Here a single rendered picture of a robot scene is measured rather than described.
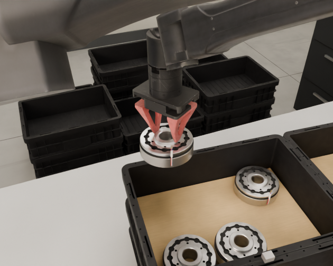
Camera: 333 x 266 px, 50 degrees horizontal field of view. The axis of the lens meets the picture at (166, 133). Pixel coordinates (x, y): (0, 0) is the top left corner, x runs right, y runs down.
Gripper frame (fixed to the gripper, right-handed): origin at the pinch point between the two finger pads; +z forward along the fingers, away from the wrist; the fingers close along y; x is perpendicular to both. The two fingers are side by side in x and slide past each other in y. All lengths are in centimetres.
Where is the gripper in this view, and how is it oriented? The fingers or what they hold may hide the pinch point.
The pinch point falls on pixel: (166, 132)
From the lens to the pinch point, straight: 67.4
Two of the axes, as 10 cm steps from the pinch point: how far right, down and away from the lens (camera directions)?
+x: -5.9, 4.9, -6.5
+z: 0.2, 8.1, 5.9
